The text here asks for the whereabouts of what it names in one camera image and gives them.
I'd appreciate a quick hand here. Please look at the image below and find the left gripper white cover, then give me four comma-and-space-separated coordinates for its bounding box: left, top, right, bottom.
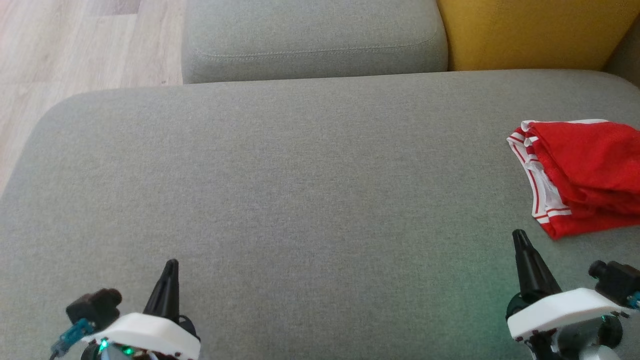
81, 259, 202, 360

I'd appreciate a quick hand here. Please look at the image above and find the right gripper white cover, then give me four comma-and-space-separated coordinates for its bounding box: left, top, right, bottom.
505, 229, 627, 360

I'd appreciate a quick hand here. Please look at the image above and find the red jersey with striped trim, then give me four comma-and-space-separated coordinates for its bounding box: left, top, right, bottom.
506, 119, 640, 240

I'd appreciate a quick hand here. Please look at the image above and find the grey sofa seat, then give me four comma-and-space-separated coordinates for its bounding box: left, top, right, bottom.
0, 69, 640, 360

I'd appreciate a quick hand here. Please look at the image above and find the yellow cushion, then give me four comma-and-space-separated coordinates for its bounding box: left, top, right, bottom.
436, 0, 636, 72

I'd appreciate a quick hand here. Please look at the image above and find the grey sofa back cushion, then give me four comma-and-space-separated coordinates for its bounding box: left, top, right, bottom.
181, 0, 449, 85

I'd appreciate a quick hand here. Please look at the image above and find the left black cable teal plug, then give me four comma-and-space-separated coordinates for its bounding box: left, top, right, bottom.
50, 319, 96, 360

